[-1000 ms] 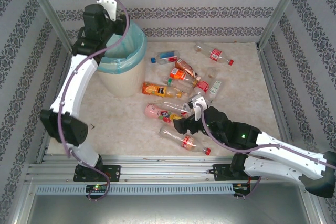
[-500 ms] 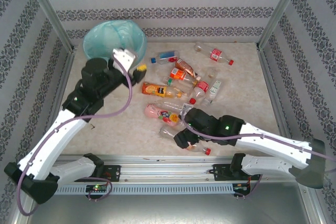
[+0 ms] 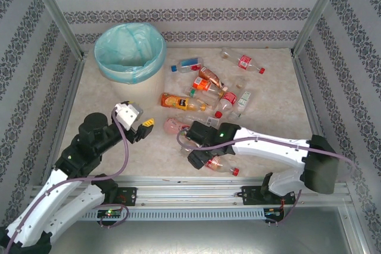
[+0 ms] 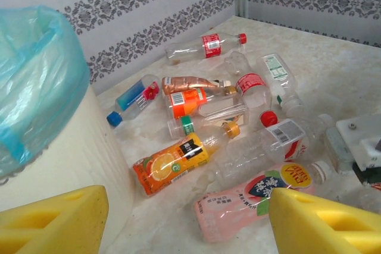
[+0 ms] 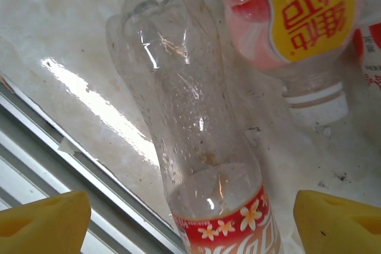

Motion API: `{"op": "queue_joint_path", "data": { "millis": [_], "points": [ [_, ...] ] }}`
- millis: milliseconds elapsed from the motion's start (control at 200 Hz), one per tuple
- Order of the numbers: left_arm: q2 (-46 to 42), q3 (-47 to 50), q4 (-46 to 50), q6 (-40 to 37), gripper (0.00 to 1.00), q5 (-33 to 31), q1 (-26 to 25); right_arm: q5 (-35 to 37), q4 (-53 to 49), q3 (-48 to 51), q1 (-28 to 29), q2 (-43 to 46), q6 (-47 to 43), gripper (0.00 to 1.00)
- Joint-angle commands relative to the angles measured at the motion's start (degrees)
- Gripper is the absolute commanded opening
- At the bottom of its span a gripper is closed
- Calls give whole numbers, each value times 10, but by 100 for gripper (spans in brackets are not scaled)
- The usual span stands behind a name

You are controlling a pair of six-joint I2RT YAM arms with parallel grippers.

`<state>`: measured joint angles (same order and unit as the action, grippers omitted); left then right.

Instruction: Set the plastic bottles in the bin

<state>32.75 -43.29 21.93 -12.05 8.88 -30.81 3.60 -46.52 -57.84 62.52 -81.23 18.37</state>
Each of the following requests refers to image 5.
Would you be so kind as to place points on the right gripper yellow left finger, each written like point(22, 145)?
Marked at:
point(41, 227)

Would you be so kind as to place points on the clear bottle red white label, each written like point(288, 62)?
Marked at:
point(372, 51)

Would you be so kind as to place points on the clear bottle red floral label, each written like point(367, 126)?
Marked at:
point(184, 102)

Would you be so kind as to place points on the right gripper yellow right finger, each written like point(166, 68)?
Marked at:
point(339, 227)

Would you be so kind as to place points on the pink label bottle white cap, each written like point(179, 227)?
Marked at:
point(312, 13)

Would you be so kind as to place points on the aluminium table side rail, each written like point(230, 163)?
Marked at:
point(29, 135)

